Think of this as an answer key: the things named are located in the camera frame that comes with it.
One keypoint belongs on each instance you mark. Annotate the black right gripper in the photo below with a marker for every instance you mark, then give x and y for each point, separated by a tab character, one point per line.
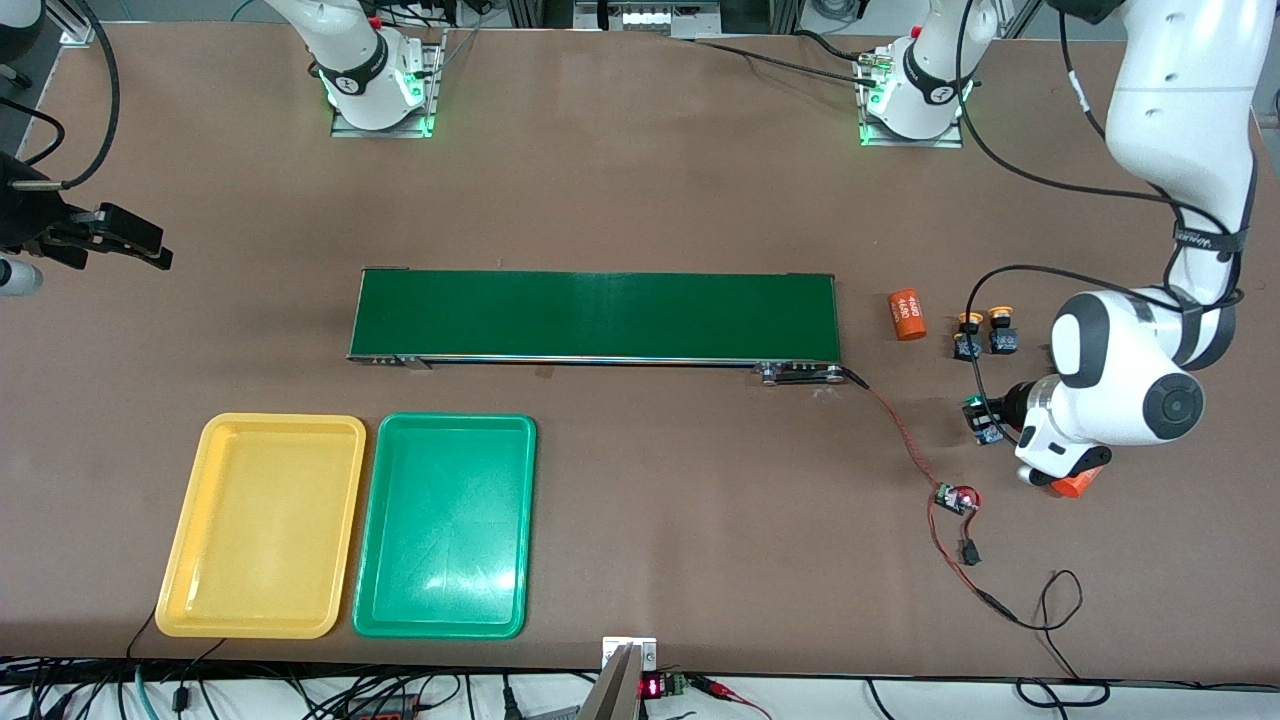
30	222

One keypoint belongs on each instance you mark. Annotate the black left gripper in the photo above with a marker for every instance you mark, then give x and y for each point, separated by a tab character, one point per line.
1017	402

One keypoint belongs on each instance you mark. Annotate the green push button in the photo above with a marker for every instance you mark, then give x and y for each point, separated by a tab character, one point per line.
985	425

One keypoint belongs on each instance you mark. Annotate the yellow push button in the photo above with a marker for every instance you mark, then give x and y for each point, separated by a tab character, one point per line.
1003	335
968	340

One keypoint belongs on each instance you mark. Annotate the orange printed cylinder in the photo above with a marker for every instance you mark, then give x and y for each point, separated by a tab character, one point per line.
908	315
1078	487

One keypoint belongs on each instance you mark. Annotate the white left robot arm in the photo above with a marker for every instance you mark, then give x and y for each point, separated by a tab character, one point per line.
1180	120

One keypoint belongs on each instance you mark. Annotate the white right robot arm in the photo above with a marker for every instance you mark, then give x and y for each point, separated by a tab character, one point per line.
365	75

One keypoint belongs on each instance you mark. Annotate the small green circuit board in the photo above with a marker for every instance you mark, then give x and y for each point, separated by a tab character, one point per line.
955	497

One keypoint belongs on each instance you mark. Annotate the black inline connector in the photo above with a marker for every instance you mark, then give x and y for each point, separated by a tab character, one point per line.
968	552

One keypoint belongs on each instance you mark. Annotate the green conveyor belt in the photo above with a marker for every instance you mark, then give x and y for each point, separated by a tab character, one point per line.
815	320

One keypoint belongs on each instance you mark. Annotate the yellow plastic tray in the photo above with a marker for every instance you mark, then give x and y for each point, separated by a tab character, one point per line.
262	560

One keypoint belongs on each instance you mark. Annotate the silver mounting plate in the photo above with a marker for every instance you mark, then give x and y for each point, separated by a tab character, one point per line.
648	650

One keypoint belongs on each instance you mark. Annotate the red digit display module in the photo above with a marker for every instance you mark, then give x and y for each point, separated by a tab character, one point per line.
655	686

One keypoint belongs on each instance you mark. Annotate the green plastic tray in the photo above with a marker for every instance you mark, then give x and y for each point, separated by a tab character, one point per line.
480	560

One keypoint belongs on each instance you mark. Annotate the grey metal bar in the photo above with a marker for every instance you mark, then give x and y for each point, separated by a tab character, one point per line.
610	690

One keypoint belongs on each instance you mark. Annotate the white vented device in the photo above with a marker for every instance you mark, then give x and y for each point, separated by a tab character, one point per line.
645	17

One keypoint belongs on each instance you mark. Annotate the red power strip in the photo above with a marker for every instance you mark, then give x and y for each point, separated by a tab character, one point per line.
385	712

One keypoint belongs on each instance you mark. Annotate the aluminium frame extrusion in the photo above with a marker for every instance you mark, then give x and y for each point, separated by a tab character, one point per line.
75	20

